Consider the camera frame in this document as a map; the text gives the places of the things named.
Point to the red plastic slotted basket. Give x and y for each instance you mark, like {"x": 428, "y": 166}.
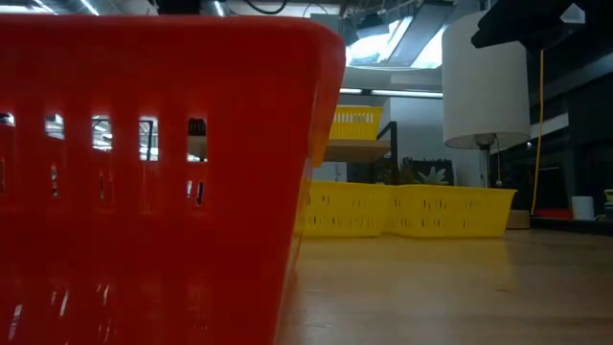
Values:
{"x": 143, "y": 239}

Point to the white shade table lamp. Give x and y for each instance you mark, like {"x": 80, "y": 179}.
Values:
{"x": 483, "y": 81}

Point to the potted succulent plant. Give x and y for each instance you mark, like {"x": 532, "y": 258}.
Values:
{"x": 433, "y": 176}

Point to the red flat object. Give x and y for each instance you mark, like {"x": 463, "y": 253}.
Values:
{"x": 553, "y": 213}

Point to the white cylindrical container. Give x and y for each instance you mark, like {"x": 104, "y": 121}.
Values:
{"x": 583, "y": 208}

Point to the black aluminium rig frame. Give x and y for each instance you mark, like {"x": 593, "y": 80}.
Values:
{"x": 570, "y": 226}

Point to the wooden shelf black frame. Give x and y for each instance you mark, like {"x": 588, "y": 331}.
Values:
{"x": 356, "y": 151}

